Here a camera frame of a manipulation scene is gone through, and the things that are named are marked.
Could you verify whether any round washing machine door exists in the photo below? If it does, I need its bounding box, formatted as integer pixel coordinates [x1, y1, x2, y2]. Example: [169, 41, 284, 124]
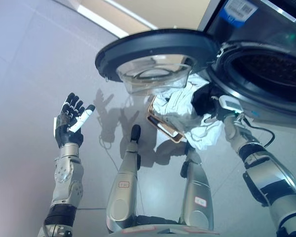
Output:
[94, 29, 220, 96]

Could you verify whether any white clothing pile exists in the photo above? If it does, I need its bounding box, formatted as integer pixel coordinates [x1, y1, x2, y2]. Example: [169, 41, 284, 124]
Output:
[153, 73, 224, 152]

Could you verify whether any silver robot leg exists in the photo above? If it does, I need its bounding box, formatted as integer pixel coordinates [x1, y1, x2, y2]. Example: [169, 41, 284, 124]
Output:
[179, 145, 215, 231]
[105, 124, 143, 234]

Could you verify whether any silver right robot leg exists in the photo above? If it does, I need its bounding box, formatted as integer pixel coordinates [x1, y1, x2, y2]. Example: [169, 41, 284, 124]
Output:
[179, 145, 215, 231]

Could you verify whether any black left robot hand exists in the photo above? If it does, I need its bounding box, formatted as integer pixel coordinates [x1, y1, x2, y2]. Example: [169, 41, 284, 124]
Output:
[53, 92, 96, 149]

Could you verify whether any blue barcode sticker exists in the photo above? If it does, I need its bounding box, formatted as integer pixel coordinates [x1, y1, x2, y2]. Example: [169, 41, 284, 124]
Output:
[217, 0, 259, 26]

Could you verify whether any grey front-load washing machine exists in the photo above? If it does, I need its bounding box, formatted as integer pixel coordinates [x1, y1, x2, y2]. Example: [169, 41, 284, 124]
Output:
[196, 0, 296, 129]

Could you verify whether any silver left robot leg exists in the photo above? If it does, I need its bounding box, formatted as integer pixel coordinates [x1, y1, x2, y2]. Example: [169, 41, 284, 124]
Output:
[105, 124, 143, 234]

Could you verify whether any white baseboard strip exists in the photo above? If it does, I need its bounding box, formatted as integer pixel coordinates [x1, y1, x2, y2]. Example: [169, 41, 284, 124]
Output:
[76, 0, 159, 39]

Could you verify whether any robot waist with red labels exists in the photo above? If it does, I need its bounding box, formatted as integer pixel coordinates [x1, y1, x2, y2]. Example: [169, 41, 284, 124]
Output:
[108, 214, 221, 237]

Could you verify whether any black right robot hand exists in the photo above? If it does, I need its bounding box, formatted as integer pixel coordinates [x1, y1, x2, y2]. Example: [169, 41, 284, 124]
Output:
[206, 94, 243, 122]

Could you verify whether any brown laundry basket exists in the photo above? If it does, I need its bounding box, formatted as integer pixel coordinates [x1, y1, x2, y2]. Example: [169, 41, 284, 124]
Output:
[146, 94, 186, 144]

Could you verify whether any black garment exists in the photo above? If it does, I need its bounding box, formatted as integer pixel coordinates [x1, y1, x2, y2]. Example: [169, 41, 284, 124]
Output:
[190, 83, 223, 118]

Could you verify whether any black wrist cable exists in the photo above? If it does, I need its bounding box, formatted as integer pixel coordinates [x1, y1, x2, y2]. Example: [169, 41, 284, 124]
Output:
[236, 115, 276, 149]

